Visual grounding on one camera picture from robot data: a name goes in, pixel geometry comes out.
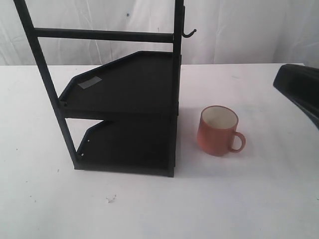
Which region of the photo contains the terracotta ceramic mug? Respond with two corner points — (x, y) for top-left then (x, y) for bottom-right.
(197, 106), (246, 157)

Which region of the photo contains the black metal shelf rack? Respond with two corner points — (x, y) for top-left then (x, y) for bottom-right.
(14, 0), (186, 177)

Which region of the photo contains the grey tape piece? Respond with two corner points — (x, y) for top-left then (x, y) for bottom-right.
(78, 76), (102, 89)

